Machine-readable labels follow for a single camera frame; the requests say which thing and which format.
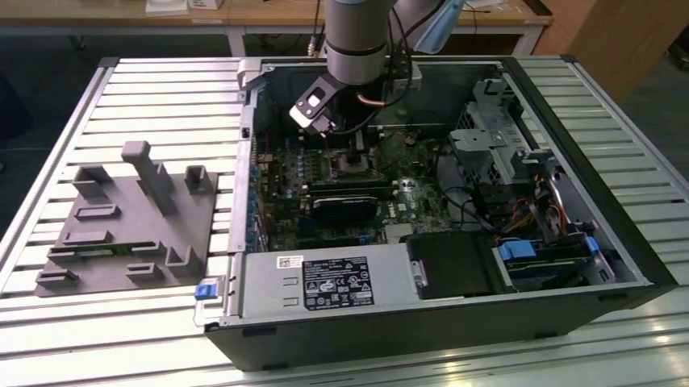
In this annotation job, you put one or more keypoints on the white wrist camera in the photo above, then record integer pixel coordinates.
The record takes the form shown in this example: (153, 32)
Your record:
(312, 102)

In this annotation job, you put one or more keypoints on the hard disk in blue carrier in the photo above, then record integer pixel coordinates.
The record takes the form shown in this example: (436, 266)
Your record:
(517, 252)

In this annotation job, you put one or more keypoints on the black RAM stick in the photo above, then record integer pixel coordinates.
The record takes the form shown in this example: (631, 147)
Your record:
(350, 192)
(350, 185)

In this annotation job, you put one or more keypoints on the green motherboard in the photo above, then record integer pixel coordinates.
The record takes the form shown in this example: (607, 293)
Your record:
(419, 201)

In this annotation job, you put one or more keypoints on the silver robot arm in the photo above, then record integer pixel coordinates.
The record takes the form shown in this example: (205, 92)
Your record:
(355, 40)

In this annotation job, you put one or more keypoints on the wooden cabinet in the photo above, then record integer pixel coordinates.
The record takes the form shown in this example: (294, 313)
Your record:
(618, 44)

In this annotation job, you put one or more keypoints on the silver chipset heat sink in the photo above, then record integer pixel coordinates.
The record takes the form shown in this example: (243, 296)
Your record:
(398, 233)

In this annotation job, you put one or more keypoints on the gray plastic parts rack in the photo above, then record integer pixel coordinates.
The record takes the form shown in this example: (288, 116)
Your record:
(135, 225)

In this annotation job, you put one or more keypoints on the gray power supply unit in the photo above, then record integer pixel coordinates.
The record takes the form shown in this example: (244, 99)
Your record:
(268, 282)

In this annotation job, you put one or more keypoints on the black open PC case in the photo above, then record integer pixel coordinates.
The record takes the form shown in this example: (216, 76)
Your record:
(376, 342)

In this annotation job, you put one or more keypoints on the black optical drive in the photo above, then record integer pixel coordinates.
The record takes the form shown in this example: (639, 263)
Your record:
(451, 262)

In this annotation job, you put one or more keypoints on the white box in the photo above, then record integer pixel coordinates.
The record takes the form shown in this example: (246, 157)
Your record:
(167, 7)

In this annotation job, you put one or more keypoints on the metal drive cage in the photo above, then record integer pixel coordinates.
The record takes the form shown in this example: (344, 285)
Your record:
(475, 141)

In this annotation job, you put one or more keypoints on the black RAM slot bank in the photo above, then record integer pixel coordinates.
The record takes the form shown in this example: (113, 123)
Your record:
(371, 138)

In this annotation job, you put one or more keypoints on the black graphics card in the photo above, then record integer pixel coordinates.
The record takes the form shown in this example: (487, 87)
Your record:
(344, 207)

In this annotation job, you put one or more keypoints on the green RAM stick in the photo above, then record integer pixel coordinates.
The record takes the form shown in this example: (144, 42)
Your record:
(99, 252)

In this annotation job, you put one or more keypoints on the wooden desk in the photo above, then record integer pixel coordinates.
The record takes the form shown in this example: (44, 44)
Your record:
(80, 22)

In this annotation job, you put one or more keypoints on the blue case latch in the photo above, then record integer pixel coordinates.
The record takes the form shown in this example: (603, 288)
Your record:
(204, 292)

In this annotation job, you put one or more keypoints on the CPU socket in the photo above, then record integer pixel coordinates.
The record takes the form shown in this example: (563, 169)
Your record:
(336, 172)

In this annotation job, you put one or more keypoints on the blue drive bay clip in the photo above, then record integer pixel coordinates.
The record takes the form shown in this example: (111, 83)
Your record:
(591, 246)

